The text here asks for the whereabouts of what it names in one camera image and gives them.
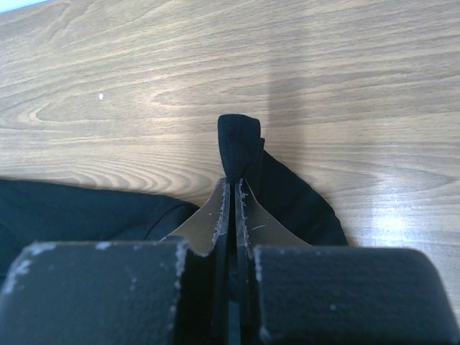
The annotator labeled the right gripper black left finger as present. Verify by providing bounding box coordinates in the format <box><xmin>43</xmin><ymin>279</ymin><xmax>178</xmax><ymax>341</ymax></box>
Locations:
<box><xmin>1</xmin><ymin>179</ymin><xmax>230</xmax><ymax>344</ymax></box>

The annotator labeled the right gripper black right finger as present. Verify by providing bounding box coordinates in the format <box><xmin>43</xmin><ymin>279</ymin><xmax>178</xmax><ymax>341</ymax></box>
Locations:
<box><xmin>234</xmin><ymin>181</ymin><xmax>451</xmax><ymax>344</ymax></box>

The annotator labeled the black t shirt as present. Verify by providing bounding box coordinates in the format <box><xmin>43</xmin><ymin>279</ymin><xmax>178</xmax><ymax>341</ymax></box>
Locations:
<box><xmin>1</xmin><ymin>114</ymin><xmax>347</xmax><ymax>275</ymax></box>

